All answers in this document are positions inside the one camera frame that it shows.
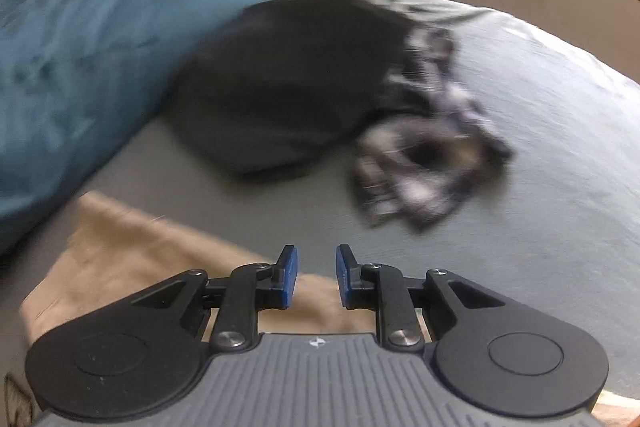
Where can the blue duvet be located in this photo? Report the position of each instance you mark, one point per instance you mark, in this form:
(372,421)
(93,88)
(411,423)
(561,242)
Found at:
(100,57)

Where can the beige pants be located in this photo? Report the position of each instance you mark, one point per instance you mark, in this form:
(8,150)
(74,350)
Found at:
(125,257)

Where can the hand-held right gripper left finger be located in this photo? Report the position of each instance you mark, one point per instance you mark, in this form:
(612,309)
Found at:
(289,277)

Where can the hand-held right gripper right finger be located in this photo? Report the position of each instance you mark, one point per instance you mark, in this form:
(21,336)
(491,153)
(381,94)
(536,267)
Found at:
(342,277)

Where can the grey bed sheet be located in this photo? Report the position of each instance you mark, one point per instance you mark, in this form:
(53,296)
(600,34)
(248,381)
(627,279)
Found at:
(525,132)

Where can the grey plaid shorts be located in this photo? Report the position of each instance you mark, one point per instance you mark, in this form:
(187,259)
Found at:
(425,177)

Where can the dark grey pillow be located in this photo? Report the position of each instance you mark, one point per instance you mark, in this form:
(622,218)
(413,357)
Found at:
(275,82)

